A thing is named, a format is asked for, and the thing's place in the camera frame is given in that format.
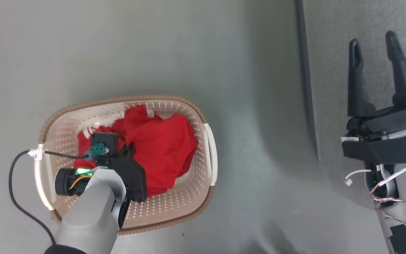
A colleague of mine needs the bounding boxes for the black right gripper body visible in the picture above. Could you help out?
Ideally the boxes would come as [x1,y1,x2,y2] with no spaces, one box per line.
[341,99,406,165]

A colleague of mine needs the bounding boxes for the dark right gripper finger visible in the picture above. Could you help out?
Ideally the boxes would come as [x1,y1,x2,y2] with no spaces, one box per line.
[385,30,406,108]
[347,38,377,118]

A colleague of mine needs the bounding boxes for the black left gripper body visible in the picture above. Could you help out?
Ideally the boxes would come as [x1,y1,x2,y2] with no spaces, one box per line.
[94,142,148,204]

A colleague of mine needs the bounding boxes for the red and white clothing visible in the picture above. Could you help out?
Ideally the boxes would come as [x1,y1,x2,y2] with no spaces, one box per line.
[73,105,199,197]

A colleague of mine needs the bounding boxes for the cream perforated laundry basket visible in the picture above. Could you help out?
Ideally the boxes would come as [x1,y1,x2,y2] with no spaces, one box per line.
[34,95,219,235]

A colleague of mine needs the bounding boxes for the grey fabric sofa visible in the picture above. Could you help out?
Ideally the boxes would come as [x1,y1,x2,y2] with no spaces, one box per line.
[296,0,406,209]

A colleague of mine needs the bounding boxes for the white cable with plug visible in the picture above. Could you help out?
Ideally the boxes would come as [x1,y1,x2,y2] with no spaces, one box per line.
[345,169,373,186]

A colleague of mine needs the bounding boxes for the red white twisted wires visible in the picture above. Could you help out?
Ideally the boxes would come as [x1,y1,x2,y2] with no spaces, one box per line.
[370,163,406,234]

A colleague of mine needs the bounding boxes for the white cable tag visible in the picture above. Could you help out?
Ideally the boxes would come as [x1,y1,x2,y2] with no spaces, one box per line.
[28,148,45,162]

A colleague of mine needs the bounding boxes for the thin black cable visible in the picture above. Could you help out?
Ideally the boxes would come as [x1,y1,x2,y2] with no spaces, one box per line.
[8,150,90,247]

